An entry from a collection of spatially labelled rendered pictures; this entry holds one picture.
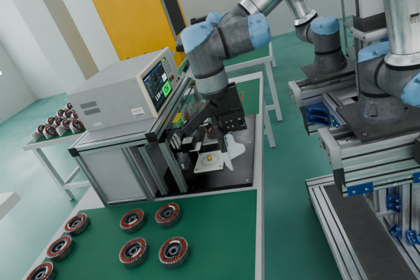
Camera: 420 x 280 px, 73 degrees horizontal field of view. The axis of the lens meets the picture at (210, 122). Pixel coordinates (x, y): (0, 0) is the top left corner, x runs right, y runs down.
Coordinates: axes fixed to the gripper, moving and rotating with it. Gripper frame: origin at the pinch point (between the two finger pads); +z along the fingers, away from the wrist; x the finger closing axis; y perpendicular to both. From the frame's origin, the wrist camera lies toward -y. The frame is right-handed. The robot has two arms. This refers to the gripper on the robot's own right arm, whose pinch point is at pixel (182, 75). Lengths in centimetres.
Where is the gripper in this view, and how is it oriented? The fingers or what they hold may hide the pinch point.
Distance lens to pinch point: 150.0
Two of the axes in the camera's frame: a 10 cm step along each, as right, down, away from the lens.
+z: -4.5, 7.3, 5.2
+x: 1.6, -5.0, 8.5
